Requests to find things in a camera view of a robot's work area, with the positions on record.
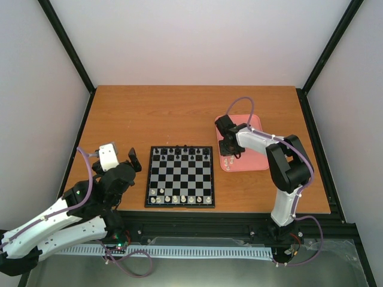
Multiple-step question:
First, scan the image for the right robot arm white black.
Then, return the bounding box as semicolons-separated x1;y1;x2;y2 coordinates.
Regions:
215;115;314;227

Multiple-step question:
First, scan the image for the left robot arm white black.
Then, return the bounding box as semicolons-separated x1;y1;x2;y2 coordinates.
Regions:
1;143;142;276

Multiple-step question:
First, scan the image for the black chess pieces row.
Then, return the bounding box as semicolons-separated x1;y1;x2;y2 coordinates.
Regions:
150;145;212;161

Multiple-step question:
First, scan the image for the black white chess board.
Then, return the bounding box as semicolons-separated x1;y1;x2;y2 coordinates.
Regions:
145;153;215;208

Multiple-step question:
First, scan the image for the pink plastic tray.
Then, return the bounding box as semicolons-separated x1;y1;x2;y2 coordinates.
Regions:
216;114;269;172

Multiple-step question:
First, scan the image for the metal sheet front panel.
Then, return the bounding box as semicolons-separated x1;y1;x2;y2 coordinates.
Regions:
18;240;376;286

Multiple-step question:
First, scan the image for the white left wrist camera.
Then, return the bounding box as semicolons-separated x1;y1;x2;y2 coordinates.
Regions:
98;142;119;172

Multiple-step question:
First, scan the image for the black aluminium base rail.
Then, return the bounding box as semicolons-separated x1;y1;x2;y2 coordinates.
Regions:
118;210;361;243

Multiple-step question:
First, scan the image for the light blue slotted cable duct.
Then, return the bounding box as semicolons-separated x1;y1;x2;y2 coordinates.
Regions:
58;243;273;261

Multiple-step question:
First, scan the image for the right black frame post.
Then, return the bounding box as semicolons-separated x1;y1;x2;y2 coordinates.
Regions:
302;0;364;96

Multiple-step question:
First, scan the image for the black frame post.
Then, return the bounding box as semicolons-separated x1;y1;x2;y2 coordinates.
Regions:
302;0;364;96
38;0;96;94

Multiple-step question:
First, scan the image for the left black frame post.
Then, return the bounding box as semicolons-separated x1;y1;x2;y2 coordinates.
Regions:
38;0;96;94

